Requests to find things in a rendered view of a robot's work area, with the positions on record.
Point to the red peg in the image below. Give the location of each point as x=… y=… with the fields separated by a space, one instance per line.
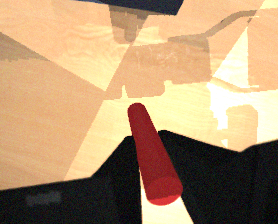
x=161 y=183

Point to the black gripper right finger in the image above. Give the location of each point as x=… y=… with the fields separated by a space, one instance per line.
x=220 y=185

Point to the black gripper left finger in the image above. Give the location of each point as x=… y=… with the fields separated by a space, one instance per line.
x=111 y=195

